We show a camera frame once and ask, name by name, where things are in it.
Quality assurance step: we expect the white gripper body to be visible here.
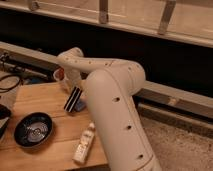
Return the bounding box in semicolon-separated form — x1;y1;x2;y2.
65;69;81;89

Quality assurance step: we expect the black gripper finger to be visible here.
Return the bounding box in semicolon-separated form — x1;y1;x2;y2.
64;87;79;111
69;88;82;112

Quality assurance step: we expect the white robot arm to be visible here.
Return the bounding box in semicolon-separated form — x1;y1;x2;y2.
57;48;163;171

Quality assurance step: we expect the blue eraser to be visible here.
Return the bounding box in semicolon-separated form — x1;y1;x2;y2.
74;99;86;112

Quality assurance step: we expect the white mug red inside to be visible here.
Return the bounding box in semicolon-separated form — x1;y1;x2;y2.
53;68;67;90

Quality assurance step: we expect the wooden board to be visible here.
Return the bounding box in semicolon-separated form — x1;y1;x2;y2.
0;78;109;171

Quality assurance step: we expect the white glue bottle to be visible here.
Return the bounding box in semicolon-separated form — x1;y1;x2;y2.
73;122;95;164

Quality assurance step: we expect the black bowl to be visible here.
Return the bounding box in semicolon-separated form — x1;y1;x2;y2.
14;112;53;148

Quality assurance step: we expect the black object at left edge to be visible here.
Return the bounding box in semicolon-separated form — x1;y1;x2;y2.
0;104;11;140

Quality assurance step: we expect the black cable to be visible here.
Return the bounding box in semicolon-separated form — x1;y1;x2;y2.
0;73;23;94

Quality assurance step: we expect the metal window rail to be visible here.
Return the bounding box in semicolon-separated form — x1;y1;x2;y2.
0;0;213;48

